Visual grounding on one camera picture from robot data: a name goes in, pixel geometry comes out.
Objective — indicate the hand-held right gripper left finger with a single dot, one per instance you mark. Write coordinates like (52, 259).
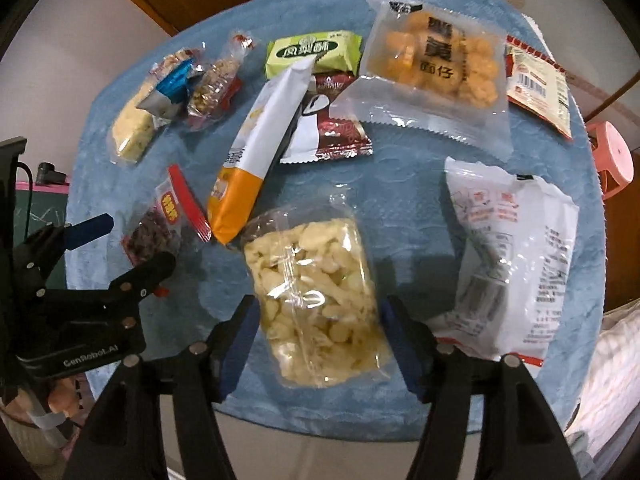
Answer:
(234, 352)

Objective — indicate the pink plastic stool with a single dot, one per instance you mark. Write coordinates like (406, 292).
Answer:
(612, 152)

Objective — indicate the white packet with red print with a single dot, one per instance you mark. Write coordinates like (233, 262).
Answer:
(510, 260)

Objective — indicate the green chalkboard with pink frame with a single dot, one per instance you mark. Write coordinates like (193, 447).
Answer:
(42, 210)

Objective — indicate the clear packet of yellow balls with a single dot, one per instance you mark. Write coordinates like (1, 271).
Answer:
(440, 60)

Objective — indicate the red packet of dark raisins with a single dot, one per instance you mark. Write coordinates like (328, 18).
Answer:
(155, 225)

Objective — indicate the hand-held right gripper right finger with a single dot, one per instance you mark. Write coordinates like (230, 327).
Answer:
(406, 355)

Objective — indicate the green snack packet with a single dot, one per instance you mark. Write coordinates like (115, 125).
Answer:
(325, 50)

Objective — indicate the dark red snack packet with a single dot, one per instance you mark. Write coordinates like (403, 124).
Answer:
(335, 125)

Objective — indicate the blue foil snack packet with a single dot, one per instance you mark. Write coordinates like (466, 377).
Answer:
(170, 87)

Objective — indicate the blue towel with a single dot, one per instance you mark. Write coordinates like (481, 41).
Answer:
(390, 195)

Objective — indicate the clear packet of pale bar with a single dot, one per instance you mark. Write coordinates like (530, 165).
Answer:
(131, 125)

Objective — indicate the person's left hand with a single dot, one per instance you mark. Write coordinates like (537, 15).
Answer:
(64, 399)

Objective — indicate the clear nut bar packet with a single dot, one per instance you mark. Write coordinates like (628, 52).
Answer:
(215, 85)

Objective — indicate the red and cream sachet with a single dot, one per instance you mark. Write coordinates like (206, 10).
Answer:
(537, 85)

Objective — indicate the long white and orange packet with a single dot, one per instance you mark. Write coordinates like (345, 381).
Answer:
(250, 160)

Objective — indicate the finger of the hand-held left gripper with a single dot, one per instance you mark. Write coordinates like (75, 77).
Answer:
(92, 227)
(145, 275)

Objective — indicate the black clip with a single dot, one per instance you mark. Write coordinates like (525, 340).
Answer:
(50, 172)

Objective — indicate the striped white cloth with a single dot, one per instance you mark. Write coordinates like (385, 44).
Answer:
(610, 360)

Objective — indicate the clear packet of pale crackers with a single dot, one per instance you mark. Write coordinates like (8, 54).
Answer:
(310, 300)

